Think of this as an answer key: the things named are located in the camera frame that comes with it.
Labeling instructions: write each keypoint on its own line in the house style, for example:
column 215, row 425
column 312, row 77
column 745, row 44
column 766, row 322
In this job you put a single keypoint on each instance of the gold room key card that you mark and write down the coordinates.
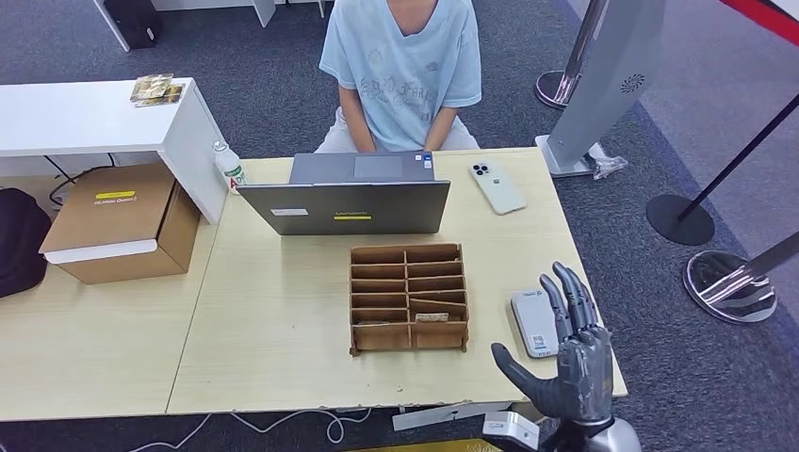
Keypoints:
column 432, row 317

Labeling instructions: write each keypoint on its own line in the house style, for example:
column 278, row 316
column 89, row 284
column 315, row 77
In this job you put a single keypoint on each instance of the white smartphone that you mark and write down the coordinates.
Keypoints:
column 497, row 187

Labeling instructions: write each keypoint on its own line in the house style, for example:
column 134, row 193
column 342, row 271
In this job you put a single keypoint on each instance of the grey card reader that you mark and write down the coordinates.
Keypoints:
column 530, row 324

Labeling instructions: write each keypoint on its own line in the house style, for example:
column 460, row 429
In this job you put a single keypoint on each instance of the dark card pack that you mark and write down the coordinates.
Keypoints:
column 170, row 95

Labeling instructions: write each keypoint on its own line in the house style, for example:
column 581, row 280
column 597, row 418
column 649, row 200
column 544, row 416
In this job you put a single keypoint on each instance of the person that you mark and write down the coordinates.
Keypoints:
column 402, row 68

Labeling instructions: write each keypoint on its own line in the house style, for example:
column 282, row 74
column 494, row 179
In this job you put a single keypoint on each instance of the white metal bracket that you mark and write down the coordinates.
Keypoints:
column 449, row 415

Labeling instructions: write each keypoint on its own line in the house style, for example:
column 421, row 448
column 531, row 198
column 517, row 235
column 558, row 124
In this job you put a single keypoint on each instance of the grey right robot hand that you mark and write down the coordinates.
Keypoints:
column 583, row 374

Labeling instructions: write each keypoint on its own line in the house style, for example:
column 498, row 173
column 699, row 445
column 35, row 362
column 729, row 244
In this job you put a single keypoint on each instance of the person's left forearm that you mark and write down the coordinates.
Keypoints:
column 440, row 128

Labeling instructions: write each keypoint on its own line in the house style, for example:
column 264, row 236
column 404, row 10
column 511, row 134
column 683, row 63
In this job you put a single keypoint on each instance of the grey laptop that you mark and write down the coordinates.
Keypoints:
column 349, row 209

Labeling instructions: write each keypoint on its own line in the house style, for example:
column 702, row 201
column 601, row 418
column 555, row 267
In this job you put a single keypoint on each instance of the chrome stanchion post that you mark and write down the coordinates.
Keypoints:
column 552, row 87
column 729, row 287

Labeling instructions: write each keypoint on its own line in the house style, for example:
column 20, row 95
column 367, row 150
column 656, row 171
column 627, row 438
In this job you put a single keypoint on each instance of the black computer tower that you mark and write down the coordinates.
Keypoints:
column 132, row 22

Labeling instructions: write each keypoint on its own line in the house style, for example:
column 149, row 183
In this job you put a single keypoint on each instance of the red barrier belt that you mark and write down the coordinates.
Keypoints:
column 764, row 15

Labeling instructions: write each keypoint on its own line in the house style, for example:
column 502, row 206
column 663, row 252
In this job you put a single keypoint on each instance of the grey kiosk stand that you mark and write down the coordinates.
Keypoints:
column 612, row 68

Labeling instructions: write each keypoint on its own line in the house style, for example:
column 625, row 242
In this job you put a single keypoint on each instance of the white desk frame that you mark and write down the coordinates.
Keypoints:
column 262, row 9

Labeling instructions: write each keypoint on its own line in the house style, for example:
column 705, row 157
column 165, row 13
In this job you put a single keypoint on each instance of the wooden card organizer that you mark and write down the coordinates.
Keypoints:
column 381, row 337

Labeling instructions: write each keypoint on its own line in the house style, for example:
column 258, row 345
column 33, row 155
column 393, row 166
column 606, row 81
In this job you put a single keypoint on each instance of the white side shelf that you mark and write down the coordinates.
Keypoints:
column 81, row 115

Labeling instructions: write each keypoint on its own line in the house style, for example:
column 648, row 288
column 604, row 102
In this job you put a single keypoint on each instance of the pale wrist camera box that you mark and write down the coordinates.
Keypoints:
column 509, row 432

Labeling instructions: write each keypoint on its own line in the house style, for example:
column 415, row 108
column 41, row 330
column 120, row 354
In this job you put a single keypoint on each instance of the black stanchion post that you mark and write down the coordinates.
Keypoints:
column 680, row 219

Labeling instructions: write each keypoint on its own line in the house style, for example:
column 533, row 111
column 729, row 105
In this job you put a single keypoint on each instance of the gold card stack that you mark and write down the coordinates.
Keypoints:
column 151, row 86

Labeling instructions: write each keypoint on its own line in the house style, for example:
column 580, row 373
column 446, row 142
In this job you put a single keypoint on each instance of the brown cardboard box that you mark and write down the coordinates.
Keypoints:
column 106, row 218

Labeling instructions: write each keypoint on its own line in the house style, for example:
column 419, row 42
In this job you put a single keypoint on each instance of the thin card in organizer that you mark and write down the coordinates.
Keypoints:
column 372, row 323

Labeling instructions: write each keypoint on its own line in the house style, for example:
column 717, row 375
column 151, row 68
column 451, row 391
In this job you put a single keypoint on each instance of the clear plastic wrap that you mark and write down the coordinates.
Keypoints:
column 607, row 163

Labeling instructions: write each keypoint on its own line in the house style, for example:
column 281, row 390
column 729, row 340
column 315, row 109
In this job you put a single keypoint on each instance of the white plastic drink bottle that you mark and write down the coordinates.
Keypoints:
column 229, row 168

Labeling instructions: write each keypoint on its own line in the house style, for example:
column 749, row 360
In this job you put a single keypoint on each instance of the yellow floor mat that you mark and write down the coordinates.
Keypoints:
column 424, row 446

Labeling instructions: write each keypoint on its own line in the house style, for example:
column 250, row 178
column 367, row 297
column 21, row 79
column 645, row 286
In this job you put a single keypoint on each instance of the black bag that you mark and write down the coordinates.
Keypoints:
column 19, row 243

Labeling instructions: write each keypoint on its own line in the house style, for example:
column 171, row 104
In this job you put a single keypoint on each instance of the person's right forearm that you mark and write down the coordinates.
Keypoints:
column 356, row 125

